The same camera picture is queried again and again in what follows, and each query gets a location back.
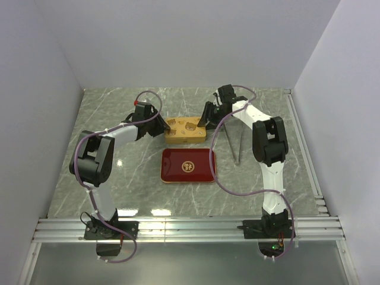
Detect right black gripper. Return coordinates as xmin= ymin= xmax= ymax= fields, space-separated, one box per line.
xmin=197 ymin=102 xmax=228 ymax=131

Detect silver tin lid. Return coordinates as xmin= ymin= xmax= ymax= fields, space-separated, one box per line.
xmin=164 ymin=117 xmax=207 ymax=138

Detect long metal tweezers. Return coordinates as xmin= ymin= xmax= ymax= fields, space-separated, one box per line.
xmin=223 ymin=123 xmax=245 ymax=166

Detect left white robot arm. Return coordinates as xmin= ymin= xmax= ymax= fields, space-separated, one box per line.
xmin=69 ymin=101 xmax=170 ymax=239

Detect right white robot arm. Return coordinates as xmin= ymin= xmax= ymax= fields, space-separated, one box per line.
xmin=198 ymin=84 xmax=292 ymax=238

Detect gold tin box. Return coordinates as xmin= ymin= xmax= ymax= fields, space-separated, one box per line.
xmin=165 ymin=136 xmax=205 ymax=144

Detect red gold-rimmed tray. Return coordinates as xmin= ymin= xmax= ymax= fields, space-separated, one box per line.
xmin=160 ymin=148 xmax=214 ymax=183

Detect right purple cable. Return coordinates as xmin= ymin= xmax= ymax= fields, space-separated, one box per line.
xmin=209 ymin=84 xmax=297 ymax=262

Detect purple cable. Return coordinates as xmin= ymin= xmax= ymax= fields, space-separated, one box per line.
xmin=209 ymin=84 xmax=297 ymax=262
xmin=73 ymin=90 xmax=163 ymax=264

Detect side aluminium rail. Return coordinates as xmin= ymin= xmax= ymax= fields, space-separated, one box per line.
xmin=283 ymin=89 xmax=330 ymax=217

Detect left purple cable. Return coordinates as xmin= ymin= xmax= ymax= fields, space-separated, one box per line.
xmin=73 ymin=90 xmax=163 ymax=264

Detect aluminium mounting rail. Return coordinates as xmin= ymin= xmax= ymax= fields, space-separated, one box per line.
xmin=32 ymin=216 xmax=346 ymax=243

